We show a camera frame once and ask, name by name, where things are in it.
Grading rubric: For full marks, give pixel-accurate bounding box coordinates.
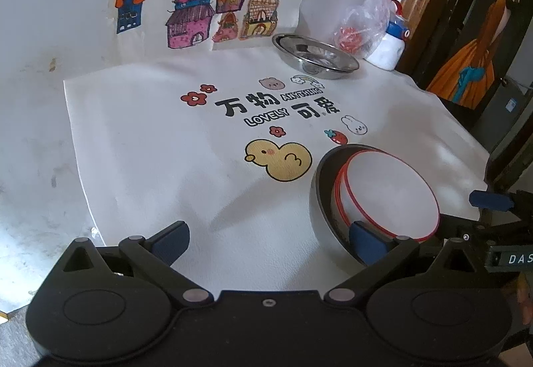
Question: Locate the clear plastic bag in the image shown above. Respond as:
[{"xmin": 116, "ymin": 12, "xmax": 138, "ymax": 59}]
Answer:
[{"xmin": 333, "ymin": 0, "xmax": 397, "ymax": 60}]

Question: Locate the red round object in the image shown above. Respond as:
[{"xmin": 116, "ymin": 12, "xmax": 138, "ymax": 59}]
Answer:
[{"xmin": 335, "ymin": 26, "xmax": 364, "ymax": 52}]

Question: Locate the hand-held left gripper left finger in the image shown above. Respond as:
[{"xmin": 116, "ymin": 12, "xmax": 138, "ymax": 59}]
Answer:
[{"xmin": 56, "ymin": 220, "xmax": 213, "ymax": 305}]

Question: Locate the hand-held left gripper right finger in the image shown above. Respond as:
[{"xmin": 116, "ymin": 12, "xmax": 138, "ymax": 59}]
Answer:
[{"xmin": 325, "ymin": 220, "xmax": 488, "ymax": 305}]

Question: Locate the small steel bowl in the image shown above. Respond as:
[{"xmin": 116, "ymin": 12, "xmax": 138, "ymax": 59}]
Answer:
[{"xmin": 271, "ymin": 33, "xmax": 361, "ymax": 81}]

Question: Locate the stainless steel bowl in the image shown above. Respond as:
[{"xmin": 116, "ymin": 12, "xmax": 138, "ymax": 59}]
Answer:
[{"xmin": 309, "ymin": 144, "xmax": 421, "ymax": 268}]

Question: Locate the grey cabinet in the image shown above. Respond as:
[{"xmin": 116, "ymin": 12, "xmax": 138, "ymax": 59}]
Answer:
[{"xmin": 470, "ymin": 76, "xmax": 533, "ymax": 160}]

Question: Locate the white bottle with blue cap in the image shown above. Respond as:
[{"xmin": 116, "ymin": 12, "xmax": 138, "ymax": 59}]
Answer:
[{"xmin": 365, "ymin": 0, "xmax": 411, "ymax": 71}]

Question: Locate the orange dress painting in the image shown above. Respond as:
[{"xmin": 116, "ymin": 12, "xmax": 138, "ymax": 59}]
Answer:
[{"xmin": 425, "ymin": 0, "xmax": 533, "ymax": 106}]

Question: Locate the white bowl with red rim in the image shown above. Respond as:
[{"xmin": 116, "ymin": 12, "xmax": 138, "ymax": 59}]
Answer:
[
  {"xmin": 332, "ymin": 159, "xmax": 375, "ymax": 235},
  {"xmin": 345, "ymin": 150, "xmax": 441, "ymax": 243}
]

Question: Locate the printed white table mat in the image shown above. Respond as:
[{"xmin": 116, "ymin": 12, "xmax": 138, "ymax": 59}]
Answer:
[{"xmin": 62, "ymin": 43, "xmax": 492, "ymax": 301}]

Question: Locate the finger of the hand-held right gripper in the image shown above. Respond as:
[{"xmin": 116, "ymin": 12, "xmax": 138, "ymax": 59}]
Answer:
[
  {"xmin": 435, "ymin": 212, "xmax": 500, "ymax": 238},
  {"xmin": 468, "ymin": 189, "xmax": 519, "ymax": 213}
]

